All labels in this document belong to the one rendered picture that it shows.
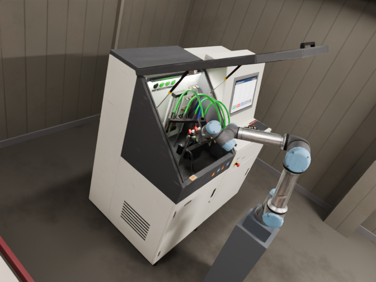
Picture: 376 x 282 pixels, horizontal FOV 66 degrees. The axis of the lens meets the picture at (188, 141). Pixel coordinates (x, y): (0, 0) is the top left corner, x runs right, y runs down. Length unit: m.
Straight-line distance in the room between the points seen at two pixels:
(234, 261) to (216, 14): 3.09
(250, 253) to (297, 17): 2.65
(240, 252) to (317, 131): 2.12
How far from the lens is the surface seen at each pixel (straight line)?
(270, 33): 3.83
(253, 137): 1.68
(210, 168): 2.10
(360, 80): 3.62
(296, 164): 1.54
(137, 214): 2.32
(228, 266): 2.28
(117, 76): 2.01
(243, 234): 2.03
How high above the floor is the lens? 2.18
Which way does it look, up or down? 33 degrees down
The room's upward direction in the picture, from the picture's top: 20 degrees clockwise
